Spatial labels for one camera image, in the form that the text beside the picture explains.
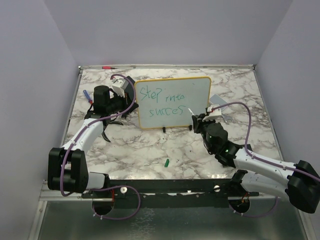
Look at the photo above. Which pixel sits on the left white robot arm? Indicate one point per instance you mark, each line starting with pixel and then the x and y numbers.
pixel 67 165

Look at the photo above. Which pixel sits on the green marker cap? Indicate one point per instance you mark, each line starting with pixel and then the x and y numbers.
pixel 166 163

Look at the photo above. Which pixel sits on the black multitool pliers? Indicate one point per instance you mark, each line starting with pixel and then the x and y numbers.
pixel 106 128

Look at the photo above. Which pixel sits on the white whiteboard eraser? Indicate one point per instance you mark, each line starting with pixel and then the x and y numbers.
pixel 216 100

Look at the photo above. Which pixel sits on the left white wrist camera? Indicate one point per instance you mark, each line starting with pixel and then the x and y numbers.
pixel 119 86

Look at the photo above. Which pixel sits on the blue handled cutters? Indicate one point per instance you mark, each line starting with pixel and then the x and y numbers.
pixel 124 116

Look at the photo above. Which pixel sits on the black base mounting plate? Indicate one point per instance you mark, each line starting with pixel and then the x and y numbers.
pixel 163 193

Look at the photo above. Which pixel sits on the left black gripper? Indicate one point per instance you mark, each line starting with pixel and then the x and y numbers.
pixel 126 100

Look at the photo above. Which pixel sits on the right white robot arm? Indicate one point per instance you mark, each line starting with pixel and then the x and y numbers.
pixel 298 183

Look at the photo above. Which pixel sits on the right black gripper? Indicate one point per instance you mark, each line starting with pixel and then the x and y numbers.
pixel 198 122

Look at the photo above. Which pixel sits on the aluminium table frame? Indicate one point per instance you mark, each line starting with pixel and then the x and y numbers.
pixel 138 154

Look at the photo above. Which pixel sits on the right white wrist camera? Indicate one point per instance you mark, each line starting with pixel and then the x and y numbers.
pixel 212 113

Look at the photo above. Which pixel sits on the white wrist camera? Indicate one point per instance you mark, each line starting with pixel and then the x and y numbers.
pixel 119 86
pixel 212 113

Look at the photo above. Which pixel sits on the red marker on rail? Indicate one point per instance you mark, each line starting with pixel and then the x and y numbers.
pixel 108 68

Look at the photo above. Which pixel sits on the blue red screwdriver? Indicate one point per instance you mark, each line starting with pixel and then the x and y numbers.
pixel 87 96

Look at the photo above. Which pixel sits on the silver wrench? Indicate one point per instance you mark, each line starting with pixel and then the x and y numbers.
pixel 227 119

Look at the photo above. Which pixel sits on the yellow framed whiteboard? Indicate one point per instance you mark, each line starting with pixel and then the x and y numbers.
pixel 165 102

